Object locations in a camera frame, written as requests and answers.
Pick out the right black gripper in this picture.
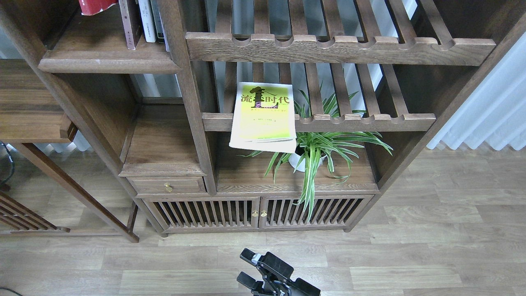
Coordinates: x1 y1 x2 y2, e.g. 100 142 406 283
237 248 321 296

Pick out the dark maroon cover book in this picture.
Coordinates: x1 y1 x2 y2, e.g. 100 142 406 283
118 0 142 50

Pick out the red cover book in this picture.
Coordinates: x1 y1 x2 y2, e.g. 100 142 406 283
78 0 119 16

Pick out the brass drawer knob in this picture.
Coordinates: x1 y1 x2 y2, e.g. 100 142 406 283
164 183 173 192

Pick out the green spider plant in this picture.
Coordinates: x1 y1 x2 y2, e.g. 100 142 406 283
264 92 393 219

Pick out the yellow green cover book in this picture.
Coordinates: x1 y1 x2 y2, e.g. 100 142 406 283
229 82 297 153

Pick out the dark wooden bookshelf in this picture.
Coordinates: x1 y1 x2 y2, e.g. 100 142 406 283
1 0 525 236

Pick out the pale purple upright book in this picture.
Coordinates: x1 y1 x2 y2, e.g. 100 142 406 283
157 0 171 52

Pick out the white upright book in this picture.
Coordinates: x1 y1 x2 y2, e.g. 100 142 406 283
138 0 157 43

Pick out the white curtain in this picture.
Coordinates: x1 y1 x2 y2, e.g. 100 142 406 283
427 35 526 150

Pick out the dark upright book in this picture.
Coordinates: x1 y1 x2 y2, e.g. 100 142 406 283
150 0 165 43

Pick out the black cable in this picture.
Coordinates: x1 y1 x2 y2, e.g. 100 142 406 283
0 141 15 187

